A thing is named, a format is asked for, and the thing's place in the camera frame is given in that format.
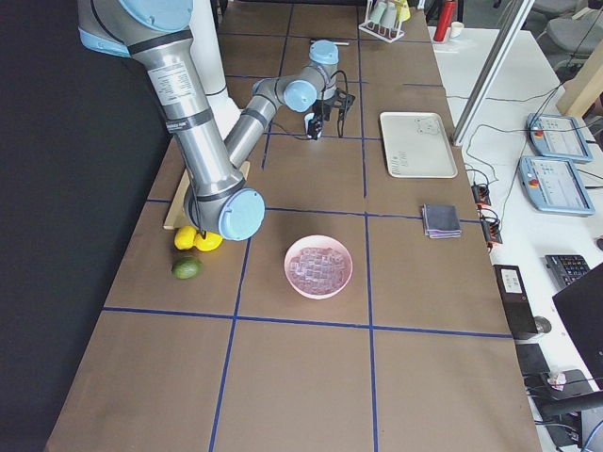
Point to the black laptop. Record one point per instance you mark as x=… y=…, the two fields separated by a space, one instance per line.
x=579 y=306

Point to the computer mouse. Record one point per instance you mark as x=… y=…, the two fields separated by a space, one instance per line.
x=543 y=325

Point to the green avocado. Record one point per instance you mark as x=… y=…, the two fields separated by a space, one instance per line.
x=186 y=268

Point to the teach pendant near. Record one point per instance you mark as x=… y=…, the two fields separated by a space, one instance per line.
x=553 y=185

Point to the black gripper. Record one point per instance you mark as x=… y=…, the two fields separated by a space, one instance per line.
x=320 y=109

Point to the orange power strip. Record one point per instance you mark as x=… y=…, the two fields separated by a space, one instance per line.
x=489 y=219

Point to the teach pendant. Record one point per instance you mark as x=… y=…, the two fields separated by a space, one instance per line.
x=558 y=136
x=553 y=185

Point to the light blue cup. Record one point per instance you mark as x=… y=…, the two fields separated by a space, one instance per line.
x=310 y=126

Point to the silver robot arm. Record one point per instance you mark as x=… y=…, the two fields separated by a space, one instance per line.
x=176 y=43

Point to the pile of clear ice cubes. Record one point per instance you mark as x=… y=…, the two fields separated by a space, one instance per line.
x=318 y=271

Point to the black keyboard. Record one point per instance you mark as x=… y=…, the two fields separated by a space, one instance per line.
x=566 y=268

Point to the wooden cutting board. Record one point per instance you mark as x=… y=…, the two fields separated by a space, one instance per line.
x=176 y=207

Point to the cream bear tray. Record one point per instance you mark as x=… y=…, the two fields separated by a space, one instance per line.
x=416 y=146

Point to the teach pendant far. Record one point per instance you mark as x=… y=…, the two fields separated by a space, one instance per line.
x=558 y=136

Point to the pink bowl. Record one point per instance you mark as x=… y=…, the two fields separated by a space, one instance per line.
x=317 y=241

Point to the black box device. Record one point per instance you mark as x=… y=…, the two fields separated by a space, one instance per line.
x=515 y=302

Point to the white cup rack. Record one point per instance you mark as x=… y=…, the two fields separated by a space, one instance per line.
x=384 y=19

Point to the small white paper cup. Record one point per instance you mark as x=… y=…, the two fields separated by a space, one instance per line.
x=455 y=29

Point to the folded grey cloth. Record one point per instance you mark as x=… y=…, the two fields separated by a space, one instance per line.
x=441 y=221

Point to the yellow lemon left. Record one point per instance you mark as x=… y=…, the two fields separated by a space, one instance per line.
x=184 y=238

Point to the red bottle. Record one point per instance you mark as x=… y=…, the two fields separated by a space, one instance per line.
x=445 y=18

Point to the aluminium frame post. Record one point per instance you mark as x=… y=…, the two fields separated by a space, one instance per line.
x=518 y=12

